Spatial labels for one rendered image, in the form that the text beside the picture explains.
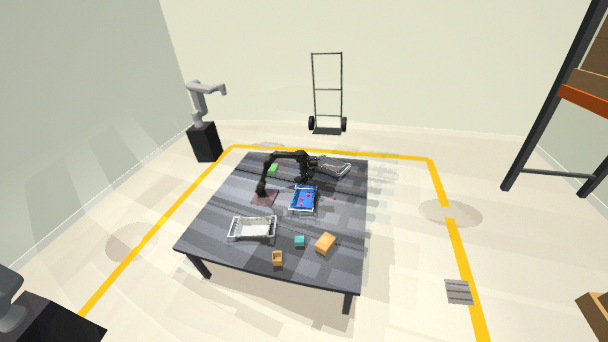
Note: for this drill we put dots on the small green block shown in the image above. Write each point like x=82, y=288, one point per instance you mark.
x=273, y=168

